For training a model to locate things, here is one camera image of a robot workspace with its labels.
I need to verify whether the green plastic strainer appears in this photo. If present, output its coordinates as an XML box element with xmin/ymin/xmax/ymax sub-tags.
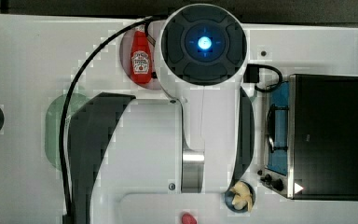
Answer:
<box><xmin>45</xmin><ymin>93</ymin><xmax>89</xmax><ymax>170</ymax></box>

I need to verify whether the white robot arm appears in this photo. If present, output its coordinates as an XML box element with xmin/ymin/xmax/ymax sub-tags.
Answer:
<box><xmin>154</xmin><ymin>4</ymin><xmax>248</xmax><ymax>193</ymax></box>

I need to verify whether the red ketchup bottle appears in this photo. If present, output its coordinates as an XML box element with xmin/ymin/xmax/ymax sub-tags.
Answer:
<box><xmin>131</xmin><ymin>30</ymin><xmax>152</xmax><ymax>84</ymax></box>

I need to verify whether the pink round plate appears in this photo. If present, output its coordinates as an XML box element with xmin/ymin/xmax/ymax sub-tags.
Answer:
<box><xmin>119</xmin><ymin>25</ymin><xmax>161</xmax><ymax>91</ymax></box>

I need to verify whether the pink toy fruit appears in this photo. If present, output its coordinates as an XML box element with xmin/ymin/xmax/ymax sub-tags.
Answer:
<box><xmin>181</xmin><ymin>213</ymin><xmax>198</xmax><ymax>224</ymax></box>

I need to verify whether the yellow banana peel toy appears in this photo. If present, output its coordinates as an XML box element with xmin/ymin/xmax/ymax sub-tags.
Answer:
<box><xmin>229</xmin><ymin>181</ymin><xmax>254</xmax><ymax>212</ymax></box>

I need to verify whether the black toaster oven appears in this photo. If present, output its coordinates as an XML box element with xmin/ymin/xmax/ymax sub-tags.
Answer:
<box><xmin>260</xmin><ymin>74</ymin><xmax>358</xmax><ymax>201</ymax></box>

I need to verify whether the black connector cable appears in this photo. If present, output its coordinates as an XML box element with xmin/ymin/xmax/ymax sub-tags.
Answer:
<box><xmin>242</xmin><ymin>63</ymin><xmax>283</xmax><ymax>93</ymax></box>

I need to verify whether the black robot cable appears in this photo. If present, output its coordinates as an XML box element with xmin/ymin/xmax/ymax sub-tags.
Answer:
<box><xmin>59</xmin><ymin>16</ymin><xmax>154</xmax><ymax>224</ymax></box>

